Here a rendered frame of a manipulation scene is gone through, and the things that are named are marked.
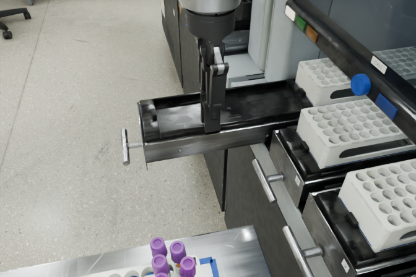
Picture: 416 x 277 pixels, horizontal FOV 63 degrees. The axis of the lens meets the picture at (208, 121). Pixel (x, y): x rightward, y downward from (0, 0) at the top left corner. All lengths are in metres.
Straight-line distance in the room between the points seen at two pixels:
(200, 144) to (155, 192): 0.95
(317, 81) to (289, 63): 0.11
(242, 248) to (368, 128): 0.31
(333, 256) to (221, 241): 0.17
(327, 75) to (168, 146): 0.35
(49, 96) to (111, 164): 0.75
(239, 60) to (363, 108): 0.44
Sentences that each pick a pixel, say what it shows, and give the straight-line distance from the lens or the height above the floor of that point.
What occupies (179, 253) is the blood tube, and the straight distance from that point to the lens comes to 0.35.
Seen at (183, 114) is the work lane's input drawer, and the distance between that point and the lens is 0.70.
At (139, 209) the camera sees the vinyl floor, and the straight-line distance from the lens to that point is 1.54.
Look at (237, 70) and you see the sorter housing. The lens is 0.96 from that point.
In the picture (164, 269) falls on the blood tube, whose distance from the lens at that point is 0.35.
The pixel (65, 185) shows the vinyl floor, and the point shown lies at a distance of 1.72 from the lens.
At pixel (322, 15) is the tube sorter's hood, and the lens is 0.62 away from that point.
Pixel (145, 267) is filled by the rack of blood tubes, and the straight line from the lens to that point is 0.41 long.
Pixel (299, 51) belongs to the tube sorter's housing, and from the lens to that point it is 0.79.
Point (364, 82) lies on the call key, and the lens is 0.50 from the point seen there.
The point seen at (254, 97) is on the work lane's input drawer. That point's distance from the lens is 0.75.
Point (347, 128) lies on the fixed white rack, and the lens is 0.63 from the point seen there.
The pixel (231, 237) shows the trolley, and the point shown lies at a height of 0.82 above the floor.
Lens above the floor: 1.25
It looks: 41 degrees down
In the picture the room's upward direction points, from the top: straight up
